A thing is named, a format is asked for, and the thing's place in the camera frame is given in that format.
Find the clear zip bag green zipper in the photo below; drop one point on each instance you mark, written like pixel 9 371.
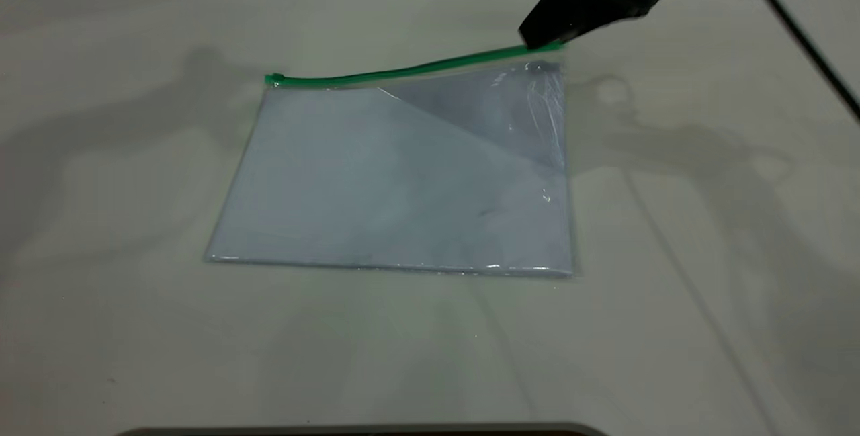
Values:
pixel 403 174

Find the green zipper slider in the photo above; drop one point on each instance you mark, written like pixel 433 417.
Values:
pixel 273 78

